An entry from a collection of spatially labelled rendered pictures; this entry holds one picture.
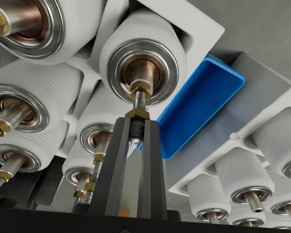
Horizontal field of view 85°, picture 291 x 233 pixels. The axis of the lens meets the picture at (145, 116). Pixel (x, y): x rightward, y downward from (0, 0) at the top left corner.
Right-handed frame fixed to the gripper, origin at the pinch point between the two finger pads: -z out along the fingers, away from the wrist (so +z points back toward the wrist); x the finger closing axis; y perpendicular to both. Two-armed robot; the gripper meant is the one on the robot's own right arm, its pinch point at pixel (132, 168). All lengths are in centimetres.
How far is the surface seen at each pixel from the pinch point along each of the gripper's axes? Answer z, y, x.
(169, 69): -10.8, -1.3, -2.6
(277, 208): -10.8, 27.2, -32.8
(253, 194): -10.6, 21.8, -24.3
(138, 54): -10.8, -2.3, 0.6
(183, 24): -18.1, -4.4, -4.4
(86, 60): -18.2, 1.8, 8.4
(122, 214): -34, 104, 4
